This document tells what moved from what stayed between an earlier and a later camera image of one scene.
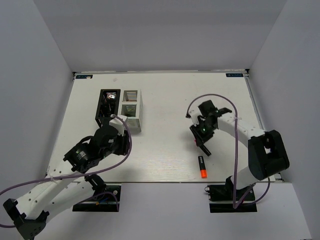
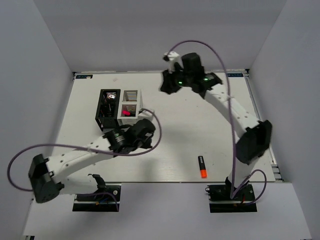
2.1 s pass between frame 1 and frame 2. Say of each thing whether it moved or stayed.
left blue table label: stayed
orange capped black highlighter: stayed
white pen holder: stayed
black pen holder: stayed
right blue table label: stayed
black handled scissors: moved
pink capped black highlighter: moved
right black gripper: moved
